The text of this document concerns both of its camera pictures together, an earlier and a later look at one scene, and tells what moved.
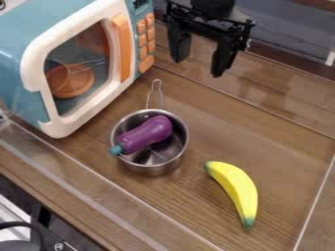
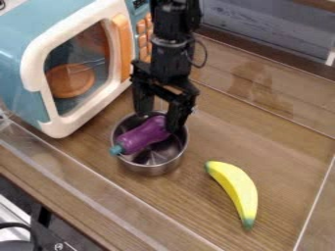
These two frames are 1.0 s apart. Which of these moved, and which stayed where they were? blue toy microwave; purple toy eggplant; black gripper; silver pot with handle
Moved: black gripper
Stayed: blue toy microwave; silver pot with handle; purple toy eggplant
